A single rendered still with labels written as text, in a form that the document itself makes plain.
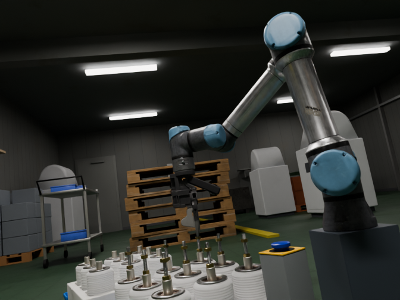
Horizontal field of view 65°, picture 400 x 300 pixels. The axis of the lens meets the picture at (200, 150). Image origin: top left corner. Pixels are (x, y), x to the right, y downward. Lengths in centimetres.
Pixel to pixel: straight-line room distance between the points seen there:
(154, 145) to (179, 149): 859
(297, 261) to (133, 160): 899
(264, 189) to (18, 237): 387
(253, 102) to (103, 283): 82
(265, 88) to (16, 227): 438
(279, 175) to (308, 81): 497
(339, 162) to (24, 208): 456
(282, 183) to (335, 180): 501
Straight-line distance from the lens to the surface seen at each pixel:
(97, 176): 959
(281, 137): 1047
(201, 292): 79
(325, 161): 87
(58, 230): 678
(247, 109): 111
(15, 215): 506
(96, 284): 125
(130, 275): 97
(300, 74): 95
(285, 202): 587
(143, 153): 959
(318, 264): 111
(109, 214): 949
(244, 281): 85
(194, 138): 102
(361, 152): 484
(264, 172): 578
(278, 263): 69
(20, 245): 504
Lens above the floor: 44
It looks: 9 degrees up
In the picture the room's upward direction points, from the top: 8 degrees counter-clockwise
